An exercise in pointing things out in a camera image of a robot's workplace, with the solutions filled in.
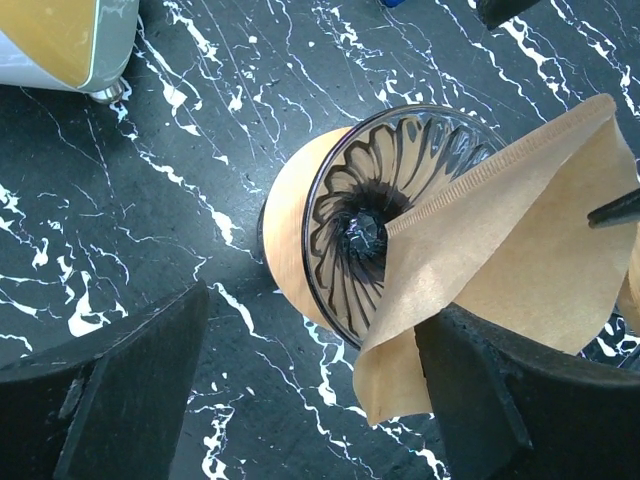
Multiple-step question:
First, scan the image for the dark glass dripper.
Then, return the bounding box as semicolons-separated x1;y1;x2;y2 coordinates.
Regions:
301;104;506;348

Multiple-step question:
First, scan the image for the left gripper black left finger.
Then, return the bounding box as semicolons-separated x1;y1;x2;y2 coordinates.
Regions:
1;281;209;479

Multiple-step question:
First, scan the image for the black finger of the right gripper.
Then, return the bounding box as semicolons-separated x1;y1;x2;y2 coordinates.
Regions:
587;189;640;229
476;0;540;30

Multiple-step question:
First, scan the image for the brown paper coffee filter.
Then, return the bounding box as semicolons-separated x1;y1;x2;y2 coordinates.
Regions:
353;94;639;425

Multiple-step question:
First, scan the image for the white round drawer cabinet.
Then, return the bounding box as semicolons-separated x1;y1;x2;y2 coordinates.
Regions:
1;0;139;104

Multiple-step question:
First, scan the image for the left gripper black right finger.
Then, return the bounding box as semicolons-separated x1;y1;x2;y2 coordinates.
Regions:
414;304;639;479

